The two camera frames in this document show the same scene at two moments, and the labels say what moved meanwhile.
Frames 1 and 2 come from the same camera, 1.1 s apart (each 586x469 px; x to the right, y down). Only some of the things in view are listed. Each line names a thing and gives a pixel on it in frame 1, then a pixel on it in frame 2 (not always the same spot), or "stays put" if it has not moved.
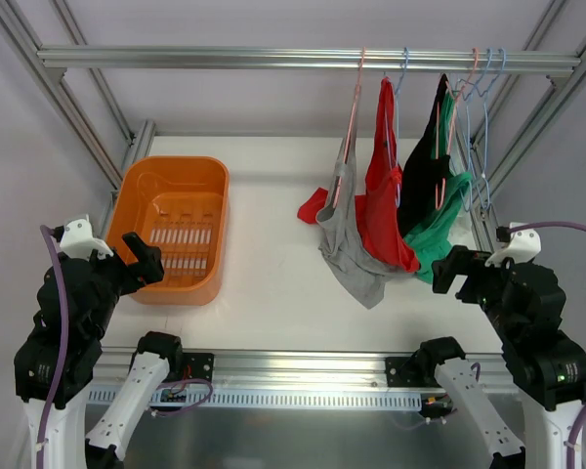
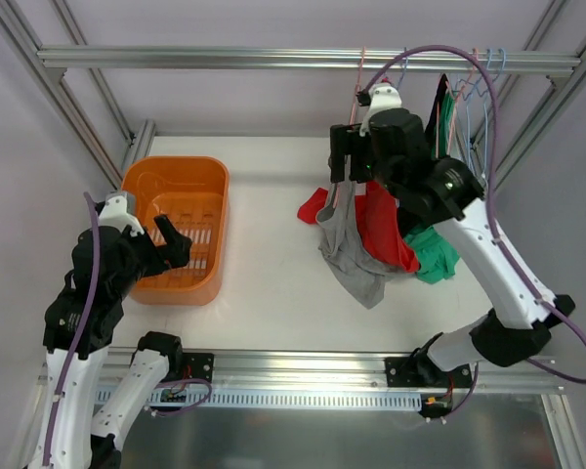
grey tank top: x=343 y=243 stays put
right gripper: x=467 y=273 -> x=345 y=147
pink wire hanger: x=351 y=125 stays put
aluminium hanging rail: x=318 y=56 stays put
